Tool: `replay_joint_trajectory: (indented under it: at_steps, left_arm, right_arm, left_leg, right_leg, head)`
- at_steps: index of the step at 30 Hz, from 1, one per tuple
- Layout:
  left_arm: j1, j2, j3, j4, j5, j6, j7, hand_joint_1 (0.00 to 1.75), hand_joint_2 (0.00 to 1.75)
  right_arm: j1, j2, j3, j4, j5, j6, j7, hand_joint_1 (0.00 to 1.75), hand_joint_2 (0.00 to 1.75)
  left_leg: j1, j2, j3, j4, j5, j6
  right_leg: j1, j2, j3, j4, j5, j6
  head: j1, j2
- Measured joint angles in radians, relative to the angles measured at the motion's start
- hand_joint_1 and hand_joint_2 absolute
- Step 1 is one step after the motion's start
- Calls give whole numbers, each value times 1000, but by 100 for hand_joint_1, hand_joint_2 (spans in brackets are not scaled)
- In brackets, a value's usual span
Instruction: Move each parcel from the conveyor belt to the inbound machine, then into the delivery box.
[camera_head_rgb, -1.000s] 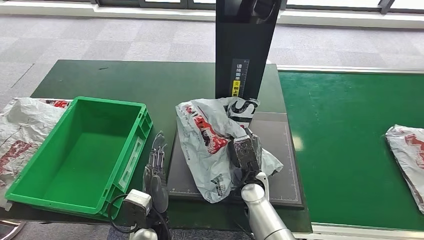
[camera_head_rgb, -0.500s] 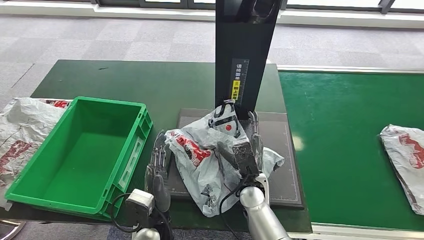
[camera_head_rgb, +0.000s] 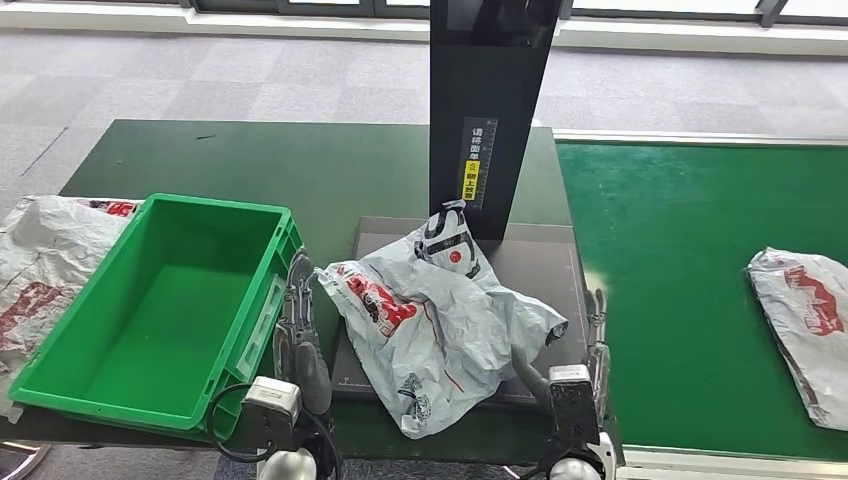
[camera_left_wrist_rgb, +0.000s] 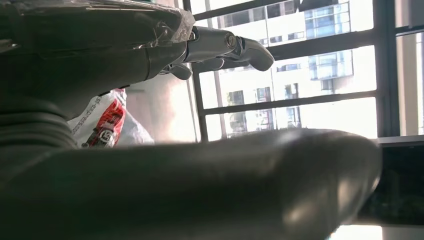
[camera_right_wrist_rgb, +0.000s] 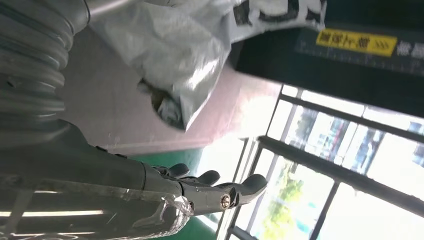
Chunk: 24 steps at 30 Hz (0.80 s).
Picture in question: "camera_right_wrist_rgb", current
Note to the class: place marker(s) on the yellow black scanner label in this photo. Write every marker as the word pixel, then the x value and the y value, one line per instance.
pixel 357 43

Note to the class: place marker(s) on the dark window frame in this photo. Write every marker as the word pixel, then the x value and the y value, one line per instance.
pixel 331 172

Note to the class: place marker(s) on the black inbound scanner machine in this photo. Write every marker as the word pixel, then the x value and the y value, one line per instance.
pixel 331 82

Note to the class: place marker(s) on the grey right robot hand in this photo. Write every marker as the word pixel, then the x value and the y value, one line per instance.
pixel 82 182

